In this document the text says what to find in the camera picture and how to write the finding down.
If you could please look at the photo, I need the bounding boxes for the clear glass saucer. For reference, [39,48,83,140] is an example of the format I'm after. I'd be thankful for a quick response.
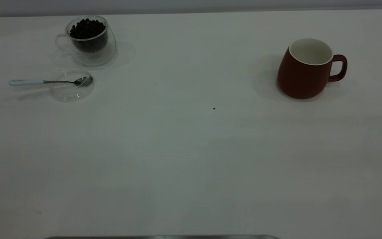
[49,69,96,102]

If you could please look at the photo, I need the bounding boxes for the spoon with pale blue handle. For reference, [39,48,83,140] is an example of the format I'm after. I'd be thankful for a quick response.
[9,76,94,87]

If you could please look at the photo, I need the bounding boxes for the dark coffee beans pile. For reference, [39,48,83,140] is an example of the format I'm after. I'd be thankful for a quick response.
[70,19,108,53]

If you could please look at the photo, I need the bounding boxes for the clear double-wall glass cup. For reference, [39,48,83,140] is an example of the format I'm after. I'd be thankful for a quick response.
[55,15,117,67]

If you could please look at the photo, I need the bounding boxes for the red ceramic mug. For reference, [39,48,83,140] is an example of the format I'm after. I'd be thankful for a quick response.
[277,38,348,100]

